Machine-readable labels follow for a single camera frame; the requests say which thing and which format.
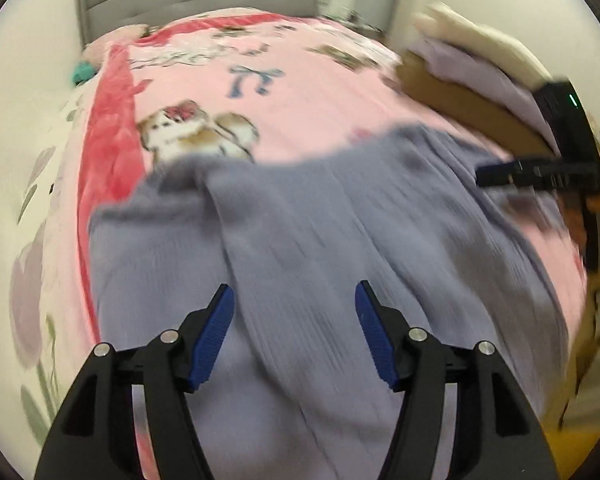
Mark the brown folded garment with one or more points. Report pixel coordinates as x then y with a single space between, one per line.
472 111

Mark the cream quilted folded garment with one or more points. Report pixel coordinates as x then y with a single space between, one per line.
510 55

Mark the pink cartoon fleece blanket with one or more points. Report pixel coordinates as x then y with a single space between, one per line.
266 89

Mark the floral white bed sheet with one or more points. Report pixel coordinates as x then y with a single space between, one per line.
51 328

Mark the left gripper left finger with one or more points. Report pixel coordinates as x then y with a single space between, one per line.
93 435

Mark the teal small toy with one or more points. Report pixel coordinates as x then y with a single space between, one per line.
83 72

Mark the pink plush pillow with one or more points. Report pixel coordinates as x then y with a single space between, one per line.
94 52

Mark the lilac folded garment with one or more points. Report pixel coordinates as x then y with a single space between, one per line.
452 64

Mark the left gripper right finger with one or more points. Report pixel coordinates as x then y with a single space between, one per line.
496 433

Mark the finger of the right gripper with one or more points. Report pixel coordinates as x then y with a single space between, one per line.
521 173

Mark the purple knit hooded cardigan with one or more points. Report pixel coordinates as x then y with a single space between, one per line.
294 393

